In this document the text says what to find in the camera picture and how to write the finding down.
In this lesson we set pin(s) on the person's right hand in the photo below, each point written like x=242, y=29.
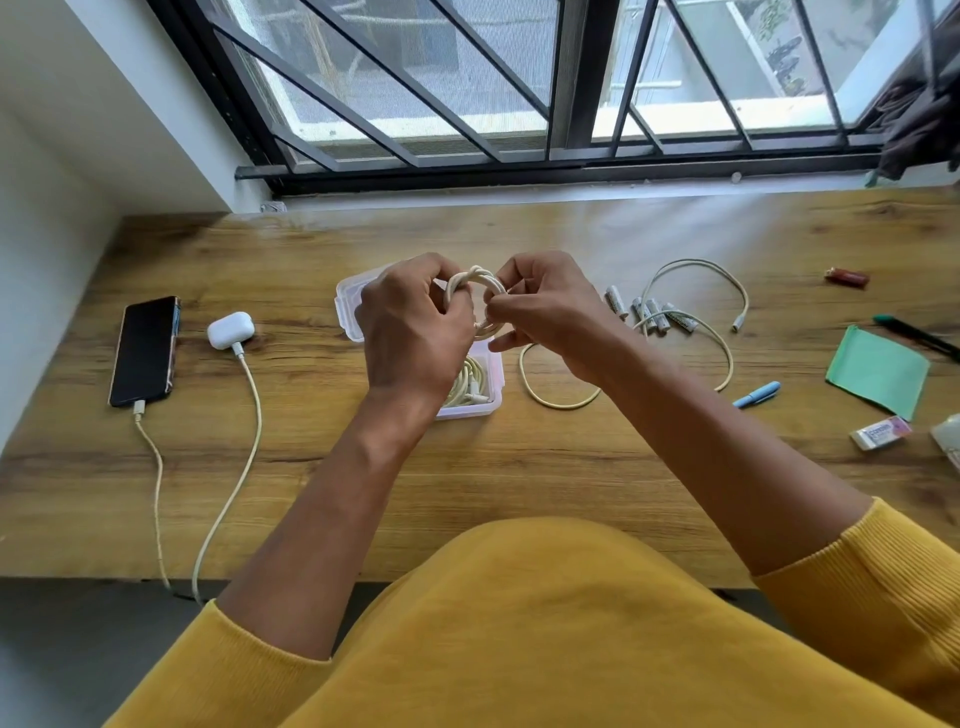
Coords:
x=562, y=315

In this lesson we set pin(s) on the person's left hand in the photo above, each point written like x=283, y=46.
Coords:
x=405, y=337

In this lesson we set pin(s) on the person's left thumb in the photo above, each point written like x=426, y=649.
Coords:
x=459, y=315

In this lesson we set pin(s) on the person's right thumb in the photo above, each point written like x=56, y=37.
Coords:
x=504, y=306

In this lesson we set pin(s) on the person's left forearm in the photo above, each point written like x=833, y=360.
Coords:
x=322, y=525

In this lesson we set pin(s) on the person's right forearm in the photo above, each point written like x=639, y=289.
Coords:
x=727, y=465

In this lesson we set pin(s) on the clear plastic container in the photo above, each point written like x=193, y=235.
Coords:
x=352, y=300

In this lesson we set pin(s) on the white battery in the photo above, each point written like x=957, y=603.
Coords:
x=640, y=310
x=616, y=301
x=658, y=316
x=680, y=319

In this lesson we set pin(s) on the white earbuds case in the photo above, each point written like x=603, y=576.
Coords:
x=230, y=330

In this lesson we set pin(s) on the black metal window grille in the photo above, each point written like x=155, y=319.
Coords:
x=577, y=75

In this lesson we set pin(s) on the blue pen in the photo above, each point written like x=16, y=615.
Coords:
x=757, y=394

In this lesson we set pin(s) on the black smartphone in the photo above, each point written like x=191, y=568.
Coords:
x=144, y=351

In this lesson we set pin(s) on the yellow sweater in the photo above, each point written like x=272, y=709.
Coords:
x=525, y=637

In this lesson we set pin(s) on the red lighter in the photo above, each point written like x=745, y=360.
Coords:
x=847, y=277

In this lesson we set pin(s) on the green paper sheet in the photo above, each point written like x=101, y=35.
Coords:
x=877, y=371

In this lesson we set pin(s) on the white eraser with sleeve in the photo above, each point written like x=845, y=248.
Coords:
x=880, y=433

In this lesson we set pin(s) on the black pen with teal cap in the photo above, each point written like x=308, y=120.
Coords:
x=919, y=335

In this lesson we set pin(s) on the dark hanging cloth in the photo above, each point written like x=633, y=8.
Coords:
x=919, y=127

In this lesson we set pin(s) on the clear plastic packet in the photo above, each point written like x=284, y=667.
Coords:
x=949, y=442

